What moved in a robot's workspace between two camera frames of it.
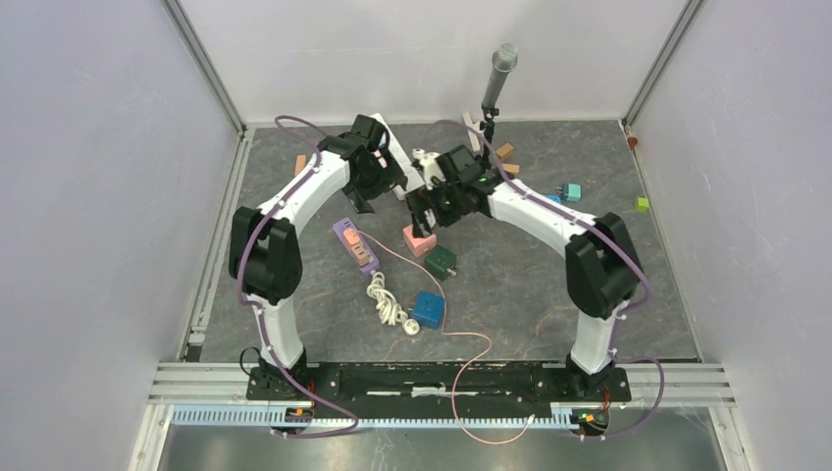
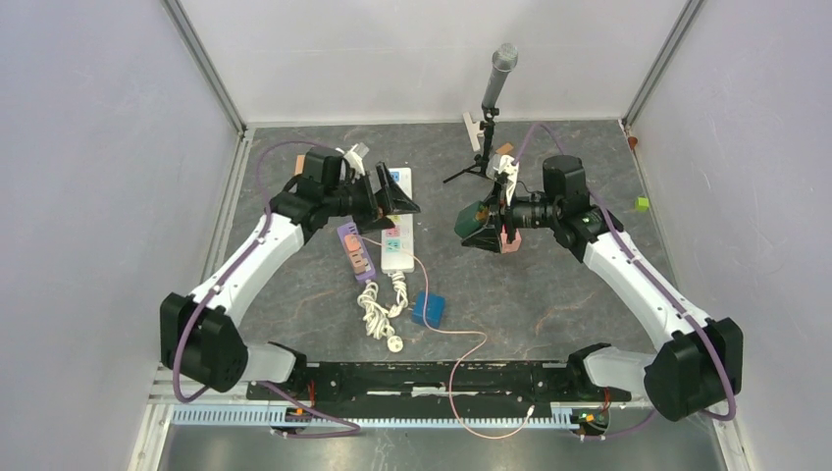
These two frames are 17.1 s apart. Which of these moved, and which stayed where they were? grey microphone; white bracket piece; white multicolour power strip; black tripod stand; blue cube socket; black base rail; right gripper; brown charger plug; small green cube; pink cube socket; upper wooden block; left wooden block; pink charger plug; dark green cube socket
Moved: dark green cube socket; pink charger plug; pink cube socket; brown charger plug; right gripper; white multicolour power strip
Stayed: grey microphone; upper wooden block; small green cube; black tripod stand; left wooden block; blue cube socket; white bracket piece; black base rail
